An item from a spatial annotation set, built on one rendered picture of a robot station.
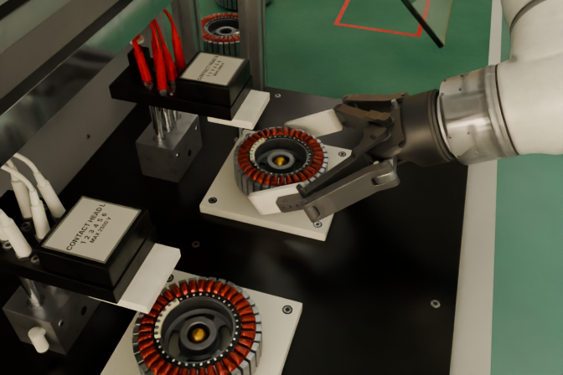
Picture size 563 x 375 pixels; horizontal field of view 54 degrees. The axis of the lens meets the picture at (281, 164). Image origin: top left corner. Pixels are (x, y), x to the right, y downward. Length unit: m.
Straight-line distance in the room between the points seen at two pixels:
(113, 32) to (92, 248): 0.17
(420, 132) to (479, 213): 0.20
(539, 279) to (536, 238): 0.15
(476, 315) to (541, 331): 0.98
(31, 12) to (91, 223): 0.16
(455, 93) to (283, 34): 0.54
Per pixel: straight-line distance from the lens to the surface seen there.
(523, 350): 1.55
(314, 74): 0.92
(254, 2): 0.77
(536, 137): 0.53
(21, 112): 0.39
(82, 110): 0.73
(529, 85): 0.52
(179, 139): 0.68
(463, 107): 0.54
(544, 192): 1.96
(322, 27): 1.06
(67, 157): 0.72
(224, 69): 0.61
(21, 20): 0.39
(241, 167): 0.64
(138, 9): 0.50
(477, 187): 0.76
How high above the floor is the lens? 1.24
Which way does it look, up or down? 42 degrees down
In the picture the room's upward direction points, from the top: straight up
